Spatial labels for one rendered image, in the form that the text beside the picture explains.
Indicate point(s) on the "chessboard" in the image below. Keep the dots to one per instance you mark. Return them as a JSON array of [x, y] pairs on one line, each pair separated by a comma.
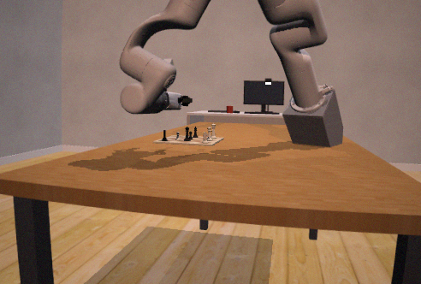
[[194, 141]]

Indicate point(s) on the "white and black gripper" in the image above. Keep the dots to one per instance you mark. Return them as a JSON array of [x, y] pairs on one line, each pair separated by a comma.
[[174, 100]]

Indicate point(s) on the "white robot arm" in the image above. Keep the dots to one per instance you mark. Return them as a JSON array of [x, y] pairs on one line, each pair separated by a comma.
[[156, 75]]

